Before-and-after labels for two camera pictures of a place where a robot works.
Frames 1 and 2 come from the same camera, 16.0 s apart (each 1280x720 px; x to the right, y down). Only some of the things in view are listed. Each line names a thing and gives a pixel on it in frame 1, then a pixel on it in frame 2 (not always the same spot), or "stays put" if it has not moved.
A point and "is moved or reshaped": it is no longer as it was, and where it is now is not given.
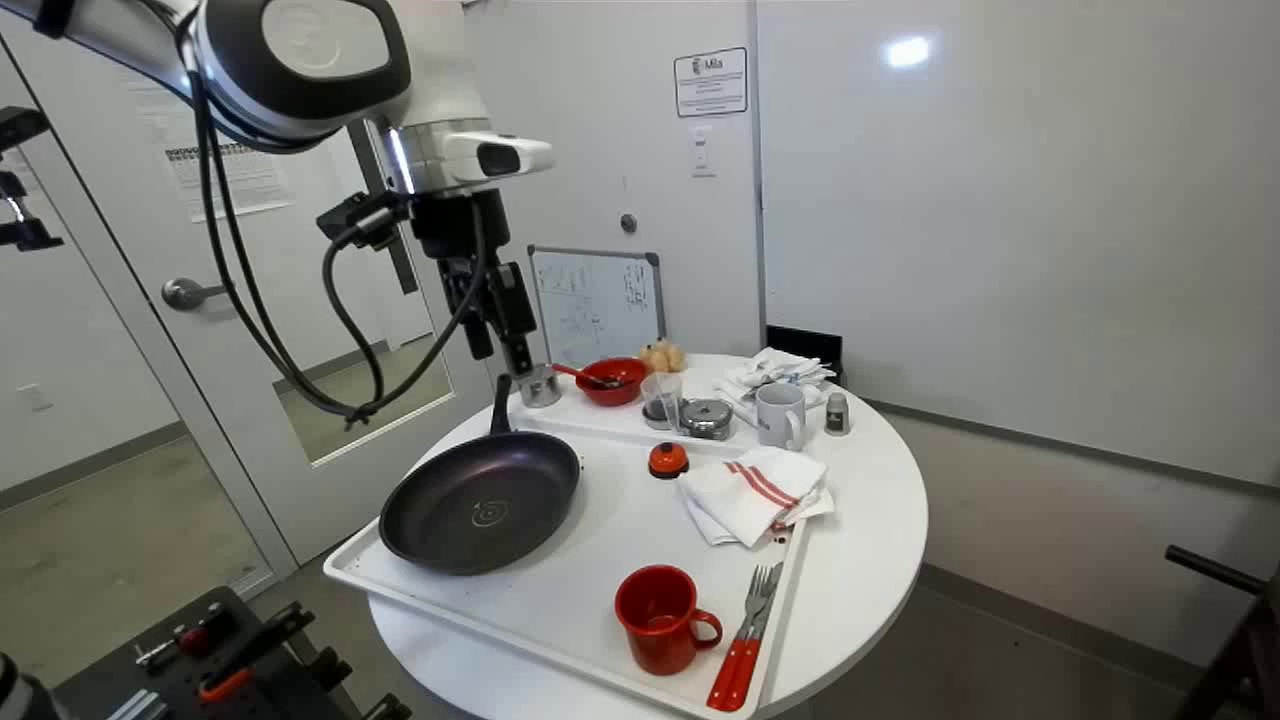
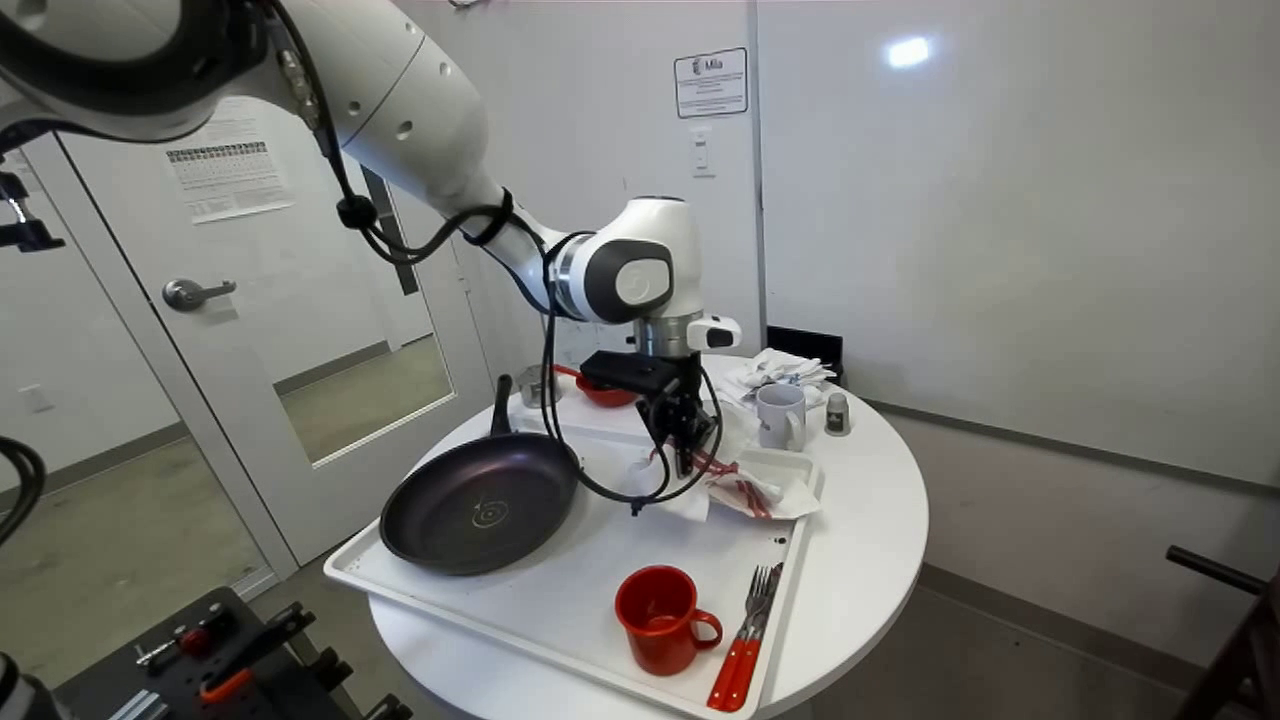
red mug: [658, 607] stays put
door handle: [185, 293] stays put
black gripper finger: [518, 346] to [681, 448]
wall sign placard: [710, 82] stays put
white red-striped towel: [757, 497] is moved or reshaped
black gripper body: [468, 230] to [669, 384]
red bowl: [611, 376] stays put
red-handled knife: [744, 655] stays put
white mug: [786, 416] stays put
